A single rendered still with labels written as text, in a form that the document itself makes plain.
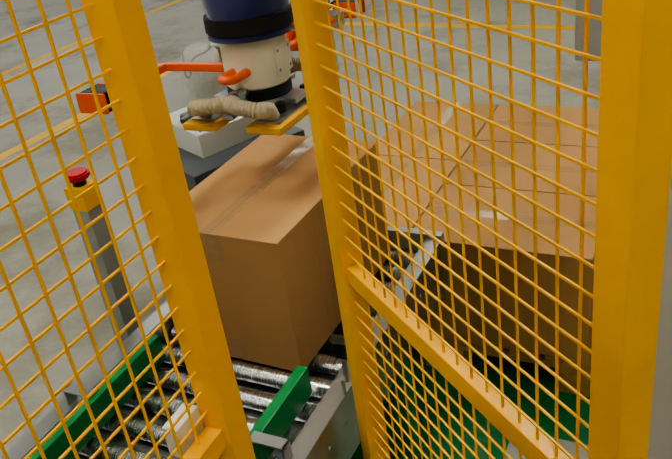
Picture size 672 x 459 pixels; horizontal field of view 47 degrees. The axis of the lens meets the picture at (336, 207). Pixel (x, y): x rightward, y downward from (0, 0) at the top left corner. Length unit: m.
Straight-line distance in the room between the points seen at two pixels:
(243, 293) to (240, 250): 0.13
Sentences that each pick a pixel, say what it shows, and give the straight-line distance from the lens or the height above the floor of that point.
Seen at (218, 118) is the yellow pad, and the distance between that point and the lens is 2.00.
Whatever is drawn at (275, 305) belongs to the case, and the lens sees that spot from 1.94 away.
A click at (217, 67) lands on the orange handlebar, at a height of 1.29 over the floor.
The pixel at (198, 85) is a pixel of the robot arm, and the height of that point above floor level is 1.00.
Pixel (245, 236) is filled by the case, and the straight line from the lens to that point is 1.88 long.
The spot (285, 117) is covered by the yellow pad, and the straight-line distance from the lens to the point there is 1.91.
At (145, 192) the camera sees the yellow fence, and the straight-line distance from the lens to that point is 1.05.
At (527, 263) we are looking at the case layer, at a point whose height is 0.50.
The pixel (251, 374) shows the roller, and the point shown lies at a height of 0.54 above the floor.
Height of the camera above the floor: 1.85
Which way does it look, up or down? 28 degrees down
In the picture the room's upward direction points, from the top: 9 degrees counter-clockwise
